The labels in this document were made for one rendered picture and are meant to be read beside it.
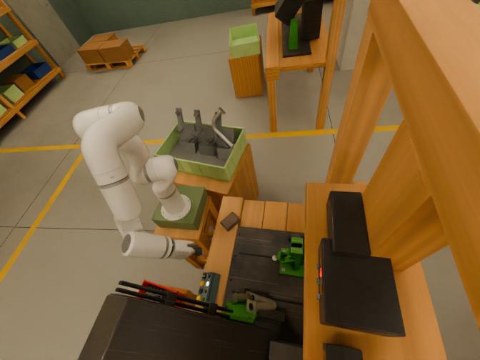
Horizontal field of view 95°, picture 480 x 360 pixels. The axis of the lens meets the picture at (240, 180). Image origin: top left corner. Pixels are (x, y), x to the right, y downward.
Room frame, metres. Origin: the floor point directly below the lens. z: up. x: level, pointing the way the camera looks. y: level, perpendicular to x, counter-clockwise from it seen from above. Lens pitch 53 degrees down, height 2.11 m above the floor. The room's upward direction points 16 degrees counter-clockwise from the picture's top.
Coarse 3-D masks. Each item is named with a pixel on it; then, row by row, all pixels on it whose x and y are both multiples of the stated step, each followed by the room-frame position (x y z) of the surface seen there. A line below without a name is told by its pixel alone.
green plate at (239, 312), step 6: (234, 306) 0.14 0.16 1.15; (240, 306) 0.13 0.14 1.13; (222, 312) 0.11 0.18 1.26; (228, 312) 0.11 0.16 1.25; (234, 312) 0.11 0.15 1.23; (240, 312) 0.11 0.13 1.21; (246, 312) 0.10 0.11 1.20; (258, 312) 0.10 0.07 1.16; (228, 318) 0.09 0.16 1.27; (234, 318) 0.09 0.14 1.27; (240, 318) 0.08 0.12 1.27; (246, 318) 0.08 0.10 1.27; (252, 318) 0.08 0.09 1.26; (252, 324) 0.06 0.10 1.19
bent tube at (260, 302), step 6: (252, 294) 0.18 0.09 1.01; (258, 300) 0.15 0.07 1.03; (264, 300) 0.14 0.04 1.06; (270, 300) 0.13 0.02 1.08; (246, 306) 0.12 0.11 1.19; (252, 306) 0.12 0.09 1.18; (258, 306) 0.11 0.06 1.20; (264, 306) 0.11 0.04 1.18; (270, 306) 0.10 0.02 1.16; (252, 312) 0.10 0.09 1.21
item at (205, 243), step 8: (208, 216) 0.78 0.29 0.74; (216, 216) 0.84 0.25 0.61; (208, 224) 0.74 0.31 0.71; (208, 232) 0.92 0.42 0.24; (208, 240) 0.64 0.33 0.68; (208, 248) 0.60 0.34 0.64; (192, 256) 0.70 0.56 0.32; (200, 256) 0.71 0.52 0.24; (192, 264) 0.70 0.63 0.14; (200, 264) 0.69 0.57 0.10
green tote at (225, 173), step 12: (240, 132) 1.35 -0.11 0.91; (168, 144) 1.46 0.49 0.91; (240, 144) 1.23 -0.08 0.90; (240, 156) 1.19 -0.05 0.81; (180, 168) 1.22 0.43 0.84; (192, 168) 1.15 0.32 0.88; (204, 168) 1.09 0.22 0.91; (216, 168) 1.02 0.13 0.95; (228, 168) 1.03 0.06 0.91; (228, 180) 0.99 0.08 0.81
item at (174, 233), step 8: (208, 200) 0.85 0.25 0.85; (208, 208) 0.80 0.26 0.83; (200, 224) 0.68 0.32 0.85; (160, 232) 0.71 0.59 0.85; (168, 232) 0.69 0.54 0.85; (176, 232) 0.68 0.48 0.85; (184, 232) 0.66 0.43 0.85; (192, 232) 0.65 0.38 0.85; (200, 232) 0.63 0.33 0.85; (192, 240) 0.60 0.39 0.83; (200, 240) 0.59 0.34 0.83
